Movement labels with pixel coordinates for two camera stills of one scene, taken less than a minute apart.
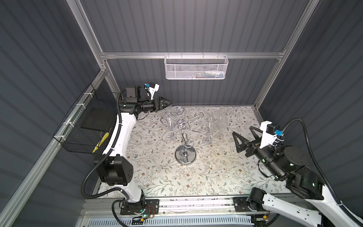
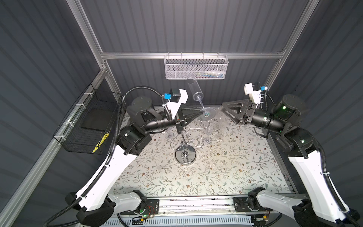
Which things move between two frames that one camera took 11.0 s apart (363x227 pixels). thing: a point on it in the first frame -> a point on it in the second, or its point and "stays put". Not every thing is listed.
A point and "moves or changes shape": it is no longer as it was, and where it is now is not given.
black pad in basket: (99, 119) stays put
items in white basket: (208, 74) stays put
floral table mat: (192, 149) stays put
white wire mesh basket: (195, 67) stays put
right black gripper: (244, 141) -> (248, 109)
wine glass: (210, 120) stays put
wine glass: (177, 110) moves or changes shape
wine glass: (224, 119) stays put
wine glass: (169, 122) moves or changes shape
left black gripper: (154, 104) -> (179, 118)
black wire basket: (93, 116) stays put
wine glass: (219, 126) stays put
